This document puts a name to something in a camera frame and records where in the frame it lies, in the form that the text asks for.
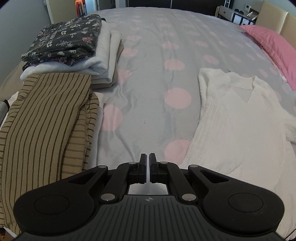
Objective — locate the grey pink-dotted bedspread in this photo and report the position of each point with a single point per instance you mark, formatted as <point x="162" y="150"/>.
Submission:
<point x="155" y="104"/>

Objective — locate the beige padded headboard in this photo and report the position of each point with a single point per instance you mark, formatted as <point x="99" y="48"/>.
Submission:
<point x="279" y="20"/>

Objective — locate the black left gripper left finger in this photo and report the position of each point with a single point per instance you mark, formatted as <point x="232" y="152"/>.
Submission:
<point x="138" y="171"/>

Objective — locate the dark wardrobe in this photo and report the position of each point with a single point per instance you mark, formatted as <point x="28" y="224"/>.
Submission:
<point x="206" y="7"/>

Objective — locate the white folded sweatshirt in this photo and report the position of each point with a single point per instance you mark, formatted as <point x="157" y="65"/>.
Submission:
<point x="95" y="65"/>

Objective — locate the brown striped folded garment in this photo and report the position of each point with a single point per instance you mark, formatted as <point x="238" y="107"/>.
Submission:
<point x="47" y="136"/>

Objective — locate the white textured top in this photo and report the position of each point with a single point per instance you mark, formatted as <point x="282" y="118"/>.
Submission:
<point x="243" y="132"/>

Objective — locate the pink pillow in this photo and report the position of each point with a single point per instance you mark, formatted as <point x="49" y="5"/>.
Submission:
<point x="278" y="49"/>

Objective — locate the black floral folded garment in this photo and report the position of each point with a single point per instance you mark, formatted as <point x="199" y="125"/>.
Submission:
<point x="65" y="42"/>

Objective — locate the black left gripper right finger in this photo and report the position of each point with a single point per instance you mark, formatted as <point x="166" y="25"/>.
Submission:
<point x="157" y="170"/>

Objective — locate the white bedside shelf unit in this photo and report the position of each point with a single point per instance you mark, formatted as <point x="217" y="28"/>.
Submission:
<point x="237" y="17"/>

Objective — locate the beige folded garment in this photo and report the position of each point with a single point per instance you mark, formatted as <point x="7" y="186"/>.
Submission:
<point x="110" y="77"/>

